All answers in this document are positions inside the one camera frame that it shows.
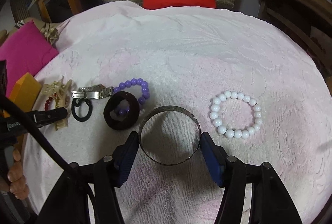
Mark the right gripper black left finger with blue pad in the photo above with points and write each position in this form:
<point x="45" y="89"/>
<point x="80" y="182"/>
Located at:
<point x="111" y="172"/>

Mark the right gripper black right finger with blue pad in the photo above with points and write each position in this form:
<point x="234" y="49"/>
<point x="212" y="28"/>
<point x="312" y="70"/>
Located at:
<point x="230" y="174"/>

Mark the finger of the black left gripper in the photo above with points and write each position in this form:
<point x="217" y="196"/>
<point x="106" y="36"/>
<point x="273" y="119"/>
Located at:
<point x="43" y="118"/>

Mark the silver metal bangle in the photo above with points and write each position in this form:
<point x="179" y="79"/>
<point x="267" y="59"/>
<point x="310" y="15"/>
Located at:
<point x="163" y="109"/>

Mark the person's left hand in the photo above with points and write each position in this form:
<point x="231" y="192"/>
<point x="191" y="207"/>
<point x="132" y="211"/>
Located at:
<point x="17" y="180"/>

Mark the orange cardboard box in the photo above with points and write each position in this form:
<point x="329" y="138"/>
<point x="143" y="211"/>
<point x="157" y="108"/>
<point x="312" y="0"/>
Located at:
<point x="24" y="92"/>

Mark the beige hair claw clip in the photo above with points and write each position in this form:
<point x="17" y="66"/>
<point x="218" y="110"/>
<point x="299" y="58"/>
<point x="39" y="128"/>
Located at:
<point x="56" y="92"/>

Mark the silver metal watch band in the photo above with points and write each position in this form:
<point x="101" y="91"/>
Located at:
<point x="97" y="91"/>

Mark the black fabric scrunchie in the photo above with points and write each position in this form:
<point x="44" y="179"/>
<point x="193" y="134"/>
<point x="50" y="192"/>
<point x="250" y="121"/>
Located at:
<point x="132" y="115"/>

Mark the magenta pillow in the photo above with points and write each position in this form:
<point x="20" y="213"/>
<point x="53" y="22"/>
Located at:
<point x="26" y="51"/>

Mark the beige crumpled cloth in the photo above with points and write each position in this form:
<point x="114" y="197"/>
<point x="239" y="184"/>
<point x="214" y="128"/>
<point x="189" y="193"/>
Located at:
<point x="51" y="34"/>

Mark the pink white towel cover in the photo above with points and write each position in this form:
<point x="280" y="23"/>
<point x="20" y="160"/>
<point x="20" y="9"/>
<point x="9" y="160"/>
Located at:
<point x="188" y="56"/>

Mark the dark wooden shelf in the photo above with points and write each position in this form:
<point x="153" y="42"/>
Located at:
<point x="307" y="22"/>

